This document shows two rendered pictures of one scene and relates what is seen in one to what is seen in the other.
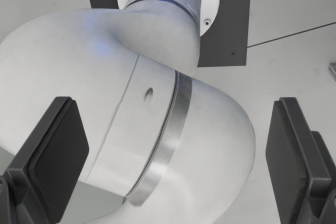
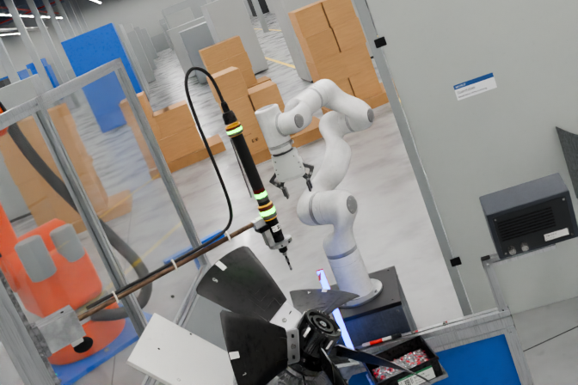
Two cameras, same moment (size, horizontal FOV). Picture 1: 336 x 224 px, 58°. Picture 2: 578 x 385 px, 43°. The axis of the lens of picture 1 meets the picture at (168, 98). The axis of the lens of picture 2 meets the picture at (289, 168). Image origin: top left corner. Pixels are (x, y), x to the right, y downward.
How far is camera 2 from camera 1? 2.46 m
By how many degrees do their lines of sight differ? 44
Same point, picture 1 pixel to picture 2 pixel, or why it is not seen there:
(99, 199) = (471, 231)
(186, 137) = (307, 204)
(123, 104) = (318, 204)
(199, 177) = (304, 199)
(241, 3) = not seen: hidden behind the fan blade
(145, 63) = (320, 216)
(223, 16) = not seen: hidden behind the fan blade
